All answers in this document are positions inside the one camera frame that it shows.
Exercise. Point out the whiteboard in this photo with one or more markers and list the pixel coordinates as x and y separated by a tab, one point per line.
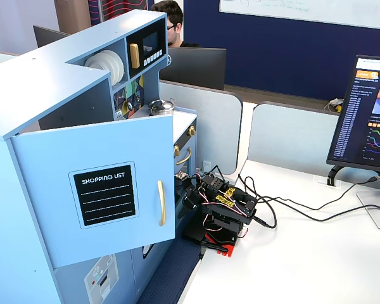
320	9

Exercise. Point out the silver monitor stand base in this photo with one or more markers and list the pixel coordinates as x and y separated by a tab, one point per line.
377	218

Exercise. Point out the silver toy pot with lid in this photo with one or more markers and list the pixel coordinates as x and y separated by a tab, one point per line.
161	107

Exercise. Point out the blue shopping list cabinet door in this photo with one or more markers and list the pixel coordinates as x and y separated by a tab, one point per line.
50	196

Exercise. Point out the black toy microwave door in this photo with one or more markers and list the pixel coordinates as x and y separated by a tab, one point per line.
136	38

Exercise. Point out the blue toy kitchen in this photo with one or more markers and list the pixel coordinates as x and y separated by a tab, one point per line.
41	79

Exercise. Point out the silver toy grater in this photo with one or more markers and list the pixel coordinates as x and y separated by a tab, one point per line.
119	116

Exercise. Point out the black monitor back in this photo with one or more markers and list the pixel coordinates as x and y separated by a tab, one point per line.
196	68

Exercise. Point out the grey desk divider panel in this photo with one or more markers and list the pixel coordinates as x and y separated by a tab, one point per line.
291	139
209	126

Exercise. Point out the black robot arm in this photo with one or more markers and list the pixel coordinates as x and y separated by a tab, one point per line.
231	209

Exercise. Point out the red striped banner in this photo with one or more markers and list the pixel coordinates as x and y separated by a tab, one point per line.
120	8

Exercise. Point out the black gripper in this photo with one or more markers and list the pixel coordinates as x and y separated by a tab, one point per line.
189	202

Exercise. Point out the yellow and white desk clutter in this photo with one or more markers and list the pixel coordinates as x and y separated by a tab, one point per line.
336	106

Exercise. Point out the person with glasses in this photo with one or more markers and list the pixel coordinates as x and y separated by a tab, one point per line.
172	19

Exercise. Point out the dark monitor behind kitchen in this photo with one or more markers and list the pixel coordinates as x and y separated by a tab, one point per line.
46	36

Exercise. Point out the red robot base clamp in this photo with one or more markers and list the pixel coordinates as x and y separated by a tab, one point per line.
228	248

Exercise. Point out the gold oven knob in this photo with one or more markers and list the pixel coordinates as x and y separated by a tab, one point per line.
176	150
192	130

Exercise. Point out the computer monitor with dashboard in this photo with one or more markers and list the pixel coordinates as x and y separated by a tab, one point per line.
367	120

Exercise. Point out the white wall socket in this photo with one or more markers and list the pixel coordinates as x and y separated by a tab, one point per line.
206	166

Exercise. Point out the white toy plate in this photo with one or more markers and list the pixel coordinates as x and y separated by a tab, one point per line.
115	68
122	68
96	61

